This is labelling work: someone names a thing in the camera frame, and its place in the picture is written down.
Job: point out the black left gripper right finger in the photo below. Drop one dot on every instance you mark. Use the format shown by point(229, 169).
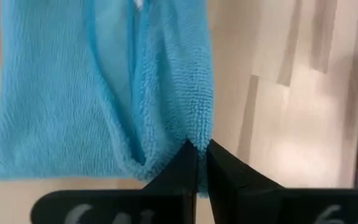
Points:
point(244, 199)

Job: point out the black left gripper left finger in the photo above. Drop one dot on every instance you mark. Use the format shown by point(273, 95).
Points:
point(172, 193)

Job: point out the blue microfiber towel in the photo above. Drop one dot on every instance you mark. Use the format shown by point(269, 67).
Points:
point(57, 93)

